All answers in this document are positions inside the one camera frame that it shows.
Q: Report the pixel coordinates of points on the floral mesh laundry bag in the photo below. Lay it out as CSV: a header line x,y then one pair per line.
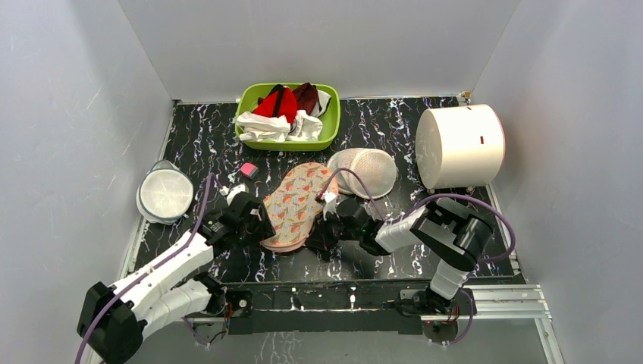
x,y
292,207

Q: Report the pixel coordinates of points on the white mesh laundry bag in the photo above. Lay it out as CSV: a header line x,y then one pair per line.
x,y
376,168

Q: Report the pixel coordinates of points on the green plastic basin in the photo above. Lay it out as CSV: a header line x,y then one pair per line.
x,y
330,119

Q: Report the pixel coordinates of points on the white crumpled garment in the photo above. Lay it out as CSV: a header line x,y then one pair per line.
x,y
304,128

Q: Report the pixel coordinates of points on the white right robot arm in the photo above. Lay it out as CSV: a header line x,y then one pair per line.
x,y
457,234

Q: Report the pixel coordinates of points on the dark red white garment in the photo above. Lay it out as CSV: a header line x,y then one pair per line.
x,y
312,100

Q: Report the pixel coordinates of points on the white cylindrical drum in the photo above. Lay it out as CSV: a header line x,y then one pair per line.
x,y
460,146

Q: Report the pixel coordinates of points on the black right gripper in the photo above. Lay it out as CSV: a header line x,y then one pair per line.
x,y
330,227

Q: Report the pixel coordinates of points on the small pink block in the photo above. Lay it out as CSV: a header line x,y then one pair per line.
x,y
249,170

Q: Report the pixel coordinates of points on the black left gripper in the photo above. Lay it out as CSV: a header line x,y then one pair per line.
x,y
264,230

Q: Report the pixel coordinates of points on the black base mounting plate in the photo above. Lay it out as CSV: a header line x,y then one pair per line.
x,y
399,306

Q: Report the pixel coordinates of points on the red black garment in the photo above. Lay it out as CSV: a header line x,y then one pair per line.
x,y
280,102

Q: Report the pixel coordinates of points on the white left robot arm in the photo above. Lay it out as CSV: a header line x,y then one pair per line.
x,y
116,318

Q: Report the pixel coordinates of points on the grey round mesh laundry bag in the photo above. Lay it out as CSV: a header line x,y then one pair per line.
x,y
165,194

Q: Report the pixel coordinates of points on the aluminium frame rail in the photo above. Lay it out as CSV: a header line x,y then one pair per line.
x,y
512,301

